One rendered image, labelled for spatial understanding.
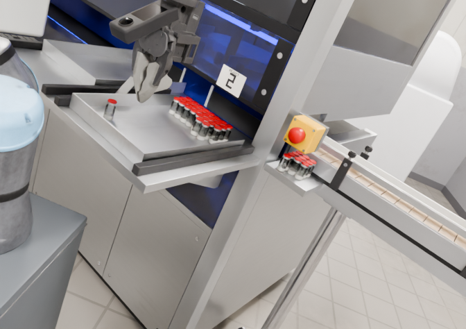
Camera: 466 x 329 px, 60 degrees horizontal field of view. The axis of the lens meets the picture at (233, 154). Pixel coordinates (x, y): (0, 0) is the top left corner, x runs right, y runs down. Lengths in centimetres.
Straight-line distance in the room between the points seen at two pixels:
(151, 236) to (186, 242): 16
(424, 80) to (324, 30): 292
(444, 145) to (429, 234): 400
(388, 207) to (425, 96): 283
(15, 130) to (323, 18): 69
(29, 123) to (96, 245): 111
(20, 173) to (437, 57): 354
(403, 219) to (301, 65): 45
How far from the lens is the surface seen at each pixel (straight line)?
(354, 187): 109
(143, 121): 102
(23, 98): 64
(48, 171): 187
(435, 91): 391
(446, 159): 511
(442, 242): 107
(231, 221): 117
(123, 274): 159
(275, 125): 104
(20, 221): 70
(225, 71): 113
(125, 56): 148
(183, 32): 77
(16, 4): 164
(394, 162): 397
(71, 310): 170
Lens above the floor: 128
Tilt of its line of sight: 23 degrees down
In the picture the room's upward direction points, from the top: 23 degrees clockwise
